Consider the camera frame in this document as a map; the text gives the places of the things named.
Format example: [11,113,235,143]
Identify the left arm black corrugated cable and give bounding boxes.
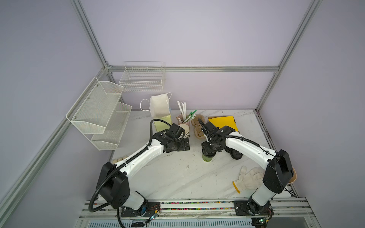
[87,119,172,228]

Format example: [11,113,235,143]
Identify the stack of black cup lids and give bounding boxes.
[225,147,243,160]

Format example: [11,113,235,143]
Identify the brown pulp cup carriers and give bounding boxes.
[191,114,205,140]

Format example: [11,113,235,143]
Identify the yellow napkin stack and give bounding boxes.
[208,115,240,133]

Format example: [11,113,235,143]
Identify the white two-tier mesh shelf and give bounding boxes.
[66,78,132,151]

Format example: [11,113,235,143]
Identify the tan bowl with green plant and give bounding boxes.
[288,167,297,184]

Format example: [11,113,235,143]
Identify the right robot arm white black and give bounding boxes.
[198,119,294,216]

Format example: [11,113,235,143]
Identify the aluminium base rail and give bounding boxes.
[78,198,315,220]

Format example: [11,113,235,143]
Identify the white and green paper bag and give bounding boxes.
[140,92,172,132]

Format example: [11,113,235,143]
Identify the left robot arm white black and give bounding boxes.
[88,123,186,212]

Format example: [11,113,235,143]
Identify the white work glove right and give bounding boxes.
[232,166,264,193]

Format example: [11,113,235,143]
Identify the pink utensil holder cup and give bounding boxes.
[176,114,190,126]

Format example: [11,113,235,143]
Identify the stack of black paper cups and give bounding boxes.
[179,123,190,139]

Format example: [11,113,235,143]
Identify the green paper cup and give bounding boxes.
[202,154,214,162]

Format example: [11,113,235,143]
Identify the white wire basket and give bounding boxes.
[119,61,165,92]

